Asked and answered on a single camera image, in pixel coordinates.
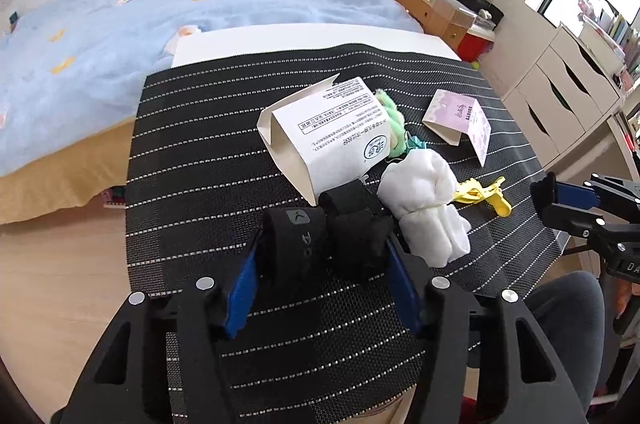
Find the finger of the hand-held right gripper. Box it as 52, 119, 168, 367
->
530, 172, 609, 245
587, 173, 640, 205

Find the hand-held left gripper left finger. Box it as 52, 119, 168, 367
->
50, 230, 267, 424

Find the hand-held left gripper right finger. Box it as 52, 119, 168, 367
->
385, 235, 589, 424

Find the black wrist strap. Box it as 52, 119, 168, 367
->
261, 207, 330, 287

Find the black sock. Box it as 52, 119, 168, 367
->
319, 180, 397, 283

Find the teal binder clip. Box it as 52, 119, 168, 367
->
403, 133, 432, 155

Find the person's leg in jeans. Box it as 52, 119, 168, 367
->
524, 273, 607, 406

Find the yellow plastic clip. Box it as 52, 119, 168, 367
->
452, 176, 514, 219

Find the white rolled cloth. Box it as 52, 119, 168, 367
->
376, 151, 472, 269

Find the white drawer cabinet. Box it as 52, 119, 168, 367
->
479, 25, 632, 165

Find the black striped woven mat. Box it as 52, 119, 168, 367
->
125, 39, 574, 424

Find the purple and white card packet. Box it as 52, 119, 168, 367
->
422, 88, 494, 167

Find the row of books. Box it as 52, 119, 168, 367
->
579, 0, 640, 80

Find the white paper carton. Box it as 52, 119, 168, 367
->
256, 73, 394, 207

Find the red box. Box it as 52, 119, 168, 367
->
457, 22, 497, 63

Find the beige bed base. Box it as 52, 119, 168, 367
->
0, 121, 137, 225

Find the green fuzzy twisted wire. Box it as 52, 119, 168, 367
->
374, 88, 410, 159

